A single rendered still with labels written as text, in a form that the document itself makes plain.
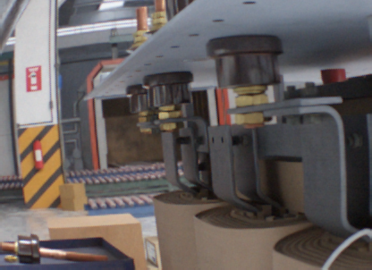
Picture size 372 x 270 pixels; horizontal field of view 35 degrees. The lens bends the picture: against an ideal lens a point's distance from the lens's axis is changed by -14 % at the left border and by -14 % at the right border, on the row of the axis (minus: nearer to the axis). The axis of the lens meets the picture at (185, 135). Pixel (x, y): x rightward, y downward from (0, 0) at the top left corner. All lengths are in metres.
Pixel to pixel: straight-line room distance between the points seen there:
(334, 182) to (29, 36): 10.94
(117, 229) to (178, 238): 0.86
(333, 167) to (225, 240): 0.40
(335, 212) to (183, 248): 0.81
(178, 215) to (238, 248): 0.44
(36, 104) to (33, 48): 1.05
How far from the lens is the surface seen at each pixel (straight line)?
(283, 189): 1.14
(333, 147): 0.70
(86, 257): 1.76
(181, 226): 1.46
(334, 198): 0.70
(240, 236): 1.03
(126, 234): 2.33
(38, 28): 11.55
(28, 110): 11.38
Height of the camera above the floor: 1.24
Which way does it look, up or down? 1 degrees down
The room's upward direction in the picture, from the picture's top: 5 degrees counter-clockwise
